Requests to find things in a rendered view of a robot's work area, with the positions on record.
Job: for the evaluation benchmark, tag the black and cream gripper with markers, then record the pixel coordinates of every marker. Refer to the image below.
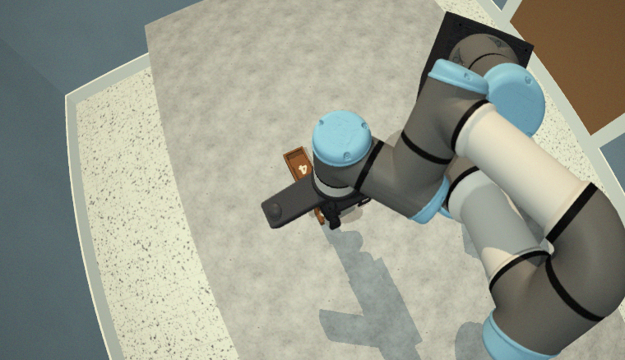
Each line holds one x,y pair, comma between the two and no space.
338,208

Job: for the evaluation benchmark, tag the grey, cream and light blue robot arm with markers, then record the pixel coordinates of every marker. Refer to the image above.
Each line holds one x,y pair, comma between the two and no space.
474,115

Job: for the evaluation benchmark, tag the brown wooden tray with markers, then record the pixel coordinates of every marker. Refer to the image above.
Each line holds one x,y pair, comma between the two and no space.
295,157

